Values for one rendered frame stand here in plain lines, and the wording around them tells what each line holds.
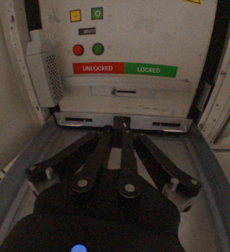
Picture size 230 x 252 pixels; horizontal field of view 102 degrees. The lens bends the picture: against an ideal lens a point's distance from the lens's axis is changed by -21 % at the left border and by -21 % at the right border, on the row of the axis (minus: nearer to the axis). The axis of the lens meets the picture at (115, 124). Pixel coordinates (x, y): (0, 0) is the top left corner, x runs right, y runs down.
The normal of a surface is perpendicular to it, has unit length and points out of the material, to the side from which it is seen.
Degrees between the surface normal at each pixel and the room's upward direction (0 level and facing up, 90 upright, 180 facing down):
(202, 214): 0
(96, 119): 90
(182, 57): 90
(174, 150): 0
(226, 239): 0
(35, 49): 61
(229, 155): 90
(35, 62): 90
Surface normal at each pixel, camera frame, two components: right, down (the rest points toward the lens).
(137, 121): -0.09, 0.61
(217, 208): 0.00, -0.79
